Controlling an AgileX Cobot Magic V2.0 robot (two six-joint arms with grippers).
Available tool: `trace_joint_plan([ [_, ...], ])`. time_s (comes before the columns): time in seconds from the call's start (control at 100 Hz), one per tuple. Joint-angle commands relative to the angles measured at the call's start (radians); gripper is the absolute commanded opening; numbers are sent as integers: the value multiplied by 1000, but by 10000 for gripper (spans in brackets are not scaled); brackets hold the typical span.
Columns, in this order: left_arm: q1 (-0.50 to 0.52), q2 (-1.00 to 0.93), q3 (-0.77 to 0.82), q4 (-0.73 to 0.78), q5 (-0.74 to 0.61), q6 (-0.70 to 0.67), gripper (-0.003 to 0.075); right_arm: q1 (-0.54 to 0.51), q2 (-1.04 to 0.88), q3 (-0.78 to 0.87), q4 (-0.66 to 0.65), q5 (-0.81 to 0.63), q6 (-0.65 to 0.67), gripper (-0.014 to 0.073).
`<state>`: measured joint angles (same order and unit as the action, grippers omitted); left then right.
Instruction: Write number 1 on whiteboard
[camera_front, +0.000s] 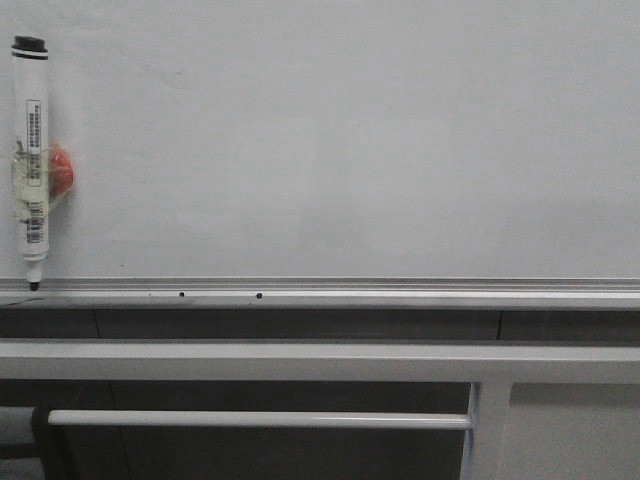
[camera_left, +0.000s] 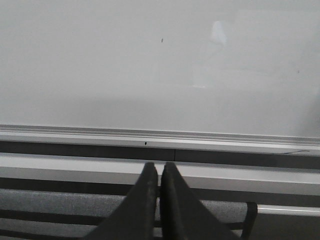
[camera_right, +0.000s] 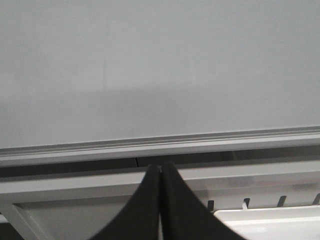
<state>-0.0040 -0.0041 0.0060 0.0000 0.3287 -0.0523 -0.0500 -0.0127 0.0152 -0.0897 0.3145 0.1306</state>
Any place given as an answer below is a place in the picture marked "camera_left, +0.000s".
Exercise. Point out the white metal stand frame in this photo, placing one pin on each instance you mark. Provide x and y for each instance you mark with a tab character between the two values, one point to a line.
288	199

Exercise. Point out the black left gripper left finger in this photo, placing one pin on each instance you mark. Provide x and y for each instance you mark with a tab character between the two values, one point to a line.
134	218

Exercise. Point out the white whiteboard with aluminium frame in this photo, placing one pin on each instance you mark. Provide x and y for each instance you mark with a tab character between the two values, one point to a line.
221	75

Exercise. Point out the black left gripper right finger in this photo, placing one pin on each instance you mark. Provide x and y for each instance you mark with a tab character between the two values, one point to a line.
183	216

